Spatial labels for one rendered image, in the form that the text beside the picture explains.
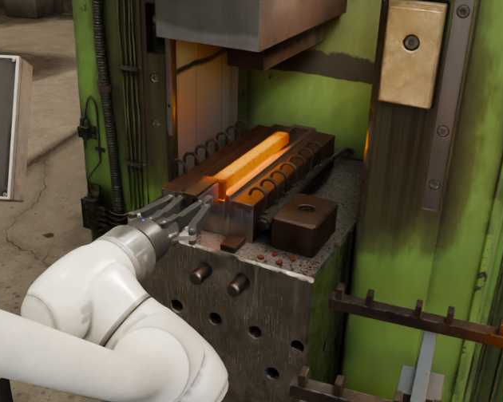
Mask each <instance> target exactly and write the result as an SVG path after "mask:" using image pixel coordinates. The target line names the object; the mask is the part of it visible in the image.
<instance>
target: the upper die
mask: <svg viewBox="0 0 503 402"><path fill-rule="evenodd" d="M155 7H156V36H157V37H163V38H168V39H174V40H179V41H189V42H195V43H200V44H205V45H215V46H221V47H226V48H232V49H242V50H247V51H252V52H261V51H263V50H265V49H267V48H270V47H272V46H273V45H276V44H278V43H280V42H282V41H285V40H287V39H288V38H291V37H294V36H295V35H297V34H301V33H302V32H304V31H306V30H309V29H311V28H313V27H315V26H317V25H319V24H322V23H324V22H326V21H328V20H330V19H332V18H335V17H337V16H339V15H340V14H344V13H346V11H347V0H155Z"/></svg>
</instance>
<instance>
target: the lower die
mask: <svg viewBox="0 0 503 402"><path fill-rule="evenodd" d="M293 128H303V129H307V130H308V131H307V132H305V133H304V134H303V135H301V137H300V138H298V139H297V140H295V141H294V142H293V143H292V144H290V145H289V146H287V147H286V148H285V149H284V150H282V151H281V152H280V153H279V154H278V155H276V156H275V157H273V158H272V159H271V160H269V161H268V162H267V163H265V164H264V165H263V166H262V167H261V168H260V169H258V170H257V171H255V172H254V173H253V174H252V175H250V176H249V177H247V178H246V179H245V180H244V181H243V182H242V183H240V184H239V185H238V186H236V187H235V188H233V189H232V190H231V191H230V192H228V193H227V194H226V198H225V200H224V201H221V200H219V201H218V202H217V203H215V204H214V205H213V206H211V218H210V219H209V221H208V222H207V224H206V225H205V226H204V228H203V229H204V230H207V231H213V232H216V233H219V234H222V235H227V236H230V235H231V234H233V235H239V236H241V237H245V238H246V241H248V242H254V241H255V240H256V239H257V238H258V237H259V236H260V235H261V234H262V233H263V231H260V230H258V229H257V226H256V223H257V220H258V218H259V217H260V216H261V215H262V214H263V205H264V195H263V193H262V192H261V191H259V190H254V191H253V192H252V195H249V194H248V192H249V191H250V189H251V188H252V187H261V186H260V185H259V183H260V181H261V179H263V178H271V177H270V174H271V172H272V171H273V170H275V169H279V166H280V164H281V163H283V162H285V161H287V162H288V160H289V158H290V156H292V155H294V154H297V152H298V150H299V149H300V148H302V147H306V144H307V142H308V141H310V140H315V141H317V142H319V143H320V144H321V146H322V158H321V160H323V159H324V158H327V157H329V158H330V157H331V156H333V155H334V146H335V135H331V134H326V133H322V132H316V128H312V127H307V126H302V125H298V124H294V125H292V126H291V127H287V126H282V125H278V124H274V125H272V126H271V127H267V126H263V125H258V124H257V125H256V126H255V127H254V128H252V129H250V132H245V133H244V134H243V135H242V136H240V138H239V139H238V138H237V139H235V140H233V141H232V142H231V145H230V146H228V144H227V145H226V146H224V147H223V148H221V151H217V152H215V153H214V154H212V155H211V159H209V160H208V158H206V159H205V160H203V161H201V162H200V165H198V166H194V167H192V168H191V169H189V170H188V174H182V175H180V176H178V177H177V178H175V179H174V180H173V181H171V182H170V183H168V184H166V185H165V186H163V187H162V188H161V198H163V197H165V196H166V195H173V197H175V198H176V197H177V196H178V192H179V191H186V190H187V189H189V188H190V187H191V186H193V185H194V184H195V183H197V182H199V181H200V180H201V177H203V176H205V175H207V176H211V177H213V176H214V175H216V174H217V173H219V172H220V171H222V170H223V169H225V168H226V167H227V166H228V165H230V164H232V163H233V162H234V161H236V160H237V159H239V158H240V157H241V156H243V155H244V154H246V153H247V152H249V151H250V150H252V149H253V148H254V147H255V146H257V145H258V144H260V143H262V142H263V141H264V140H266V139H267V138H268V137H269V136H271V135H273V134H274V133H276V132H277V131H279V132H286V133H288V132H290V131H291V130H292V129H293ZM308 147H309V148H310V149H311V150H312V151H313V153H314V167H315V166H316V164H317V161H318V159H319V147H318V145H317V144H309V146H308ZM300 155H301V156H302V157H303V158H304V159H305V161H306V171H305V175H306V174H307V173H308V172H309V168H310V166H311V154H310V152H309V151H307V150H302V151H301V152H300ZM291 163H293V164H294V165H295V166H296V168H297V180H296V183H298V182H299V180H300V179H301V175H302V171H303V161H302V160H301V159H300V158H298V157H294V158H293V159H292V160H291ZM314 167H313V168H314ZM282 171H284V172H285V173H286V175H287V191H290V190H291V187H292V184H293V179H294V169H293V167H292V166H290V165H287V164H286V165H284V166H283V170H282ZM271 179H273V180H274V181H276V183H277V185H278V200H279V199H280V198H281V197H282V195H283V191H284V177H283V175H282V174H280V173H278V172H276V173H275V174H274V175H273V178H271ZM261 188H263V189H264V190H265V191H266V192H267V209H269V208H270V207H271V205H272V204H273V200H274V196H275V186H274V184H273V183H272V182H270V181H265V182H264V183H263V186H262V187H261Z"/></svg>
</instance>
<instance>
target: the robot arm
mask: <svg viewBox="0 0 503 402"><path fill-rule="evenodd" d="M218 197H219V184H218V183H215V184H214V185H212V186H211V187H210V188H209V189H207V190H206V191H204V192H203V193H202V194H200V195H198V196H197V197H196V198H195V202H194V203H193V204H192V205H190V206H189V207H187V208H186V196H184V195H183V191H179V192H178V196H177V197H176V198H175V197H173V195H166V196H165V197H163V198H161V199H158V200H157V201H155V202H153V203H150V204H149V205H148V206H146V207H143V208H141V209H140V210H136V211H131V212H129V213H128V224H126V225H120V226H117V227H114V228H113V229H112V230H110V231H109V232H107V233H106V234H104V235H103V236H101V237H100V238H98V239H96V240H95V241H93V242H92V243H91V244H89V245H86V246H80V247H78V248H77V249H75V250H73V251H71V252H69V253H68V254H67V255H65V256H64V257H62V258H60V259H59V260H58V261H56V262H55V263H54V264H53V265H52V266H51V267H49V268H48V269H47V270H46V271H45V272H44V273H43V274H42V275H40V276H39V277H38V278H37V280H36V281H35V282H34V283H33V284H32V285H31V287H30V288H29V290H28V292H27V295H26V297H25V299H24V301H23V303H22V307H21V317H20V316H18V315H15V314H12V313H9V312H6V311H4V310H1V309H0V377H1V378H6V379H9V380H16V381H19V382H23V383H27V384H33V385H37V386H41V387H44V388H51V389H55V390H58V391H63V392H68V393H73V394H76V395H80V396H87V397H90V398H94V399H98V400H106V401H111V402H221V401H222V399H223V398H224V396H225V394H226V392H227V390H228V372H227V369H226V368H225V366H224V363H223V361H222V360H221V359H220V357H219V355H218V354H217V353H216V351H215V350H214V348H213V347H211V345H210V344H209V343H208V342H206V340H205V339H203V338H202V336H201V335H199V334H198V332H197V331H195V330H194V328H192V327H191V326H190V325H189V324H188V323H186V322H185V321H184V320H183V319H181V318H180V317H179V316H177V315H176V314H175V313H174V312H172V311H171V310H170V309H168V308H167V307H165V306H163V305H162V304H160V303H159V302H158V301H156V300H155V299H153V298H152V297H151V296H150V295H148V294H147V293H146V291H145V290H144V289H143V288H142V287H141V285H140V284H139V283H140V282H141V281H143V280H144V279H145V278H146V277H147V276H149V275H150V274H151V273H152V271H153V270H154V268H155V265H156V262H158V261H159V260H160V259H161V258H163V257H164V255H165V254H166V252H167V250H168V248H169V247H170V246H174V245H176V244H177V243H178V242H179V241H188V244H189V245H195V244H196V237H197V236H198V234H199V233H200V232H201V231H202V229H203V228H204V226H205V225H206V224H207V222H208V221H209V219H210V218H211V205H212V204H213V202H214V201H215V200H216V199H218ZM166 203H167V206H166V205H165V204H166ZM184 207H185V209H184ZM187 226H188V227H187ZM184 228H185V230H184V231H183V232H181V231H182V230H183V229H184Z"/></svg>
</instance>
